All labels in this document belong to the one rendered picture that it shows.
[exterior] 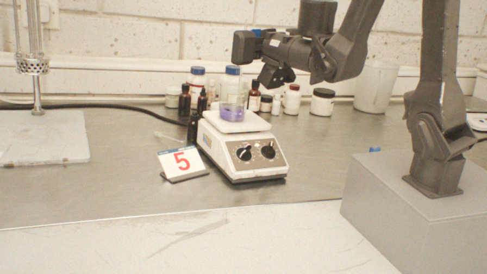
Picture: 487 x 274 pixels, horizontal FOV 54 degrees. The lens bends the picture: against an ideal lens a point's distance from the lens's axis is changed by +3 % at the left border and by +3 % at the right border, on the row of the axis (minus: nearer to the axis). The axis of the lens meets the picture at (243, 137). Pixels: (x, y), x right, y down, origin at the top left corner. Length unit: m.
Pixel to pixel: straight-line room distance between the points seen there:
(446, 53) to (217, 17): 0.85
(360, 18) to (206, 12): 0.72
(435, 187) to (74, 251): 0.53
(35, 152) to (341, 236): 0.61
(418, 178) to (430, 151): 0.06
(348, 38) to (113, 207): 0.48
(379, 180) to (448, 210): 0.11
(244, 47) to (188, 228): 0.33
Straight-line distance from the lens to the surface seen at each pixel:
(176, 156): 0.94
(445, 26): 0.71
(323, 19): 0.83
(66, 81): 1.36
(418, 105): 0.73
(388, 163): 0.83
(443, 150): 0.72
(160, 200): 0.84
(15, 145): 1.05
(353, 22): 0.79
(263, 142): 0.97
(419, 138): 0.73
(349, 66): 0.80
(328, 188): 0.96
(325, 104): 1.41
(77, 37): 1.38
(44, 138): 1.08
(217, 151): 0.96
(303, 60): 0.85
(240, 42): 0.85
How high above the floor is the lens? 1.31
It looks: 21 degrees down
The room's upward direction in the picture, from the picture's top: 7 degrees clockwise
